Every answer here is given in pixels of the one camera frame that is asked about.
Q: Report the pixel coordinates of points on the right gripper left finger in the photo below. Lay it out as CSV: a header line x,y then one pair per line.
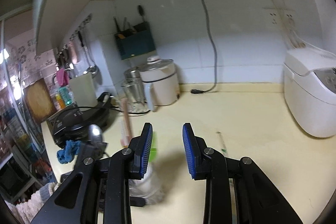
x,y
128,164

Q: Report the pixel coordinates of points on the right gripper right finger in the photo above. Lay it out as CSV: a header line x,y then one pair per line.
x,y
205,163

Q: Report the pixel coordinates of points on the disposable chopsticks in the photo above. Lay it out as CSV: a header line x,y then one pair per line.
x,y
223,147

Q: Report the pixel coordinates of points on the wooden handled metal fork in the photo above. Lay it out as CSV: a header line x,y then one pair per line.
x,y
126,119

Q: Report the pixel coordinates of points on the green silicone brush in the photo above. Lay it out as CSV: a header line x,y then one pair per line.
x,y
153,150

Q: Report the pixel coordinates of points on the clear drinking glass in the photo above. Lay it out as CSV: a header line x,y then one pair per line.
x,y
149,187

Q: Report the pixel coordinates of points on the long metal spoon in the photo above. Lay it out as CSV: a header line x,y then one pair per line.
x,y
95,137

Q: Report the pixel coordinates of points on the white chopsticks pair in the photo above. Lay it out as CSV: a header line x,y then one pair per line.
x,y
123,138

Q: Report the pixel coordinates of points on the blue cloth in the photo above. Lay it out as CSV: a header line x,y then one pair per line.
x,y
68,153

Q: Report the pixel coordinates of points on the clear glass jar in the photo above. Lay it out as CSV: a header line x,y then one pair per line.
x,y
133,88

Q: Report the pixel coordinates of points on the beige electric kettle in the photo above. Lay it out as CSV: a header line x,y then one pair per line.
x,y
160,82

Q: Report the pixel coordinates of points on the white plastic pitcher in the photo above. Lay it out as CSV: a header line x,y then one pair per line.
x,y
83,90

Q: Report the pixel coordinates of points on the wooden cutting board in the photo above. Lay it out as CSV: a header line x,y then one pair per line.
x,y
39,101

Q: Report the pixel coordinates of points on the left white knit sleeve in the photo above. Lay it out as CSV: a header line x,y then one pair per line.
x,y
26,211

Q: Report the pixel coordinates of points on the dark green knife holder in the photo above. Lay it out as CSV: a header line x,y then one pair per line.
x,y
131,44

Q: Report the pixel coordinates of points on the white rice cooker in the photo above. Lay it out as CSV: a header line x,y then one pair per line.
x,y
309,90

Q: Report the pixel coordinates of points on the white wall socket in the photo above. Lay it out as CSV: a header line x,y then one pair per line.
x,y
274,19

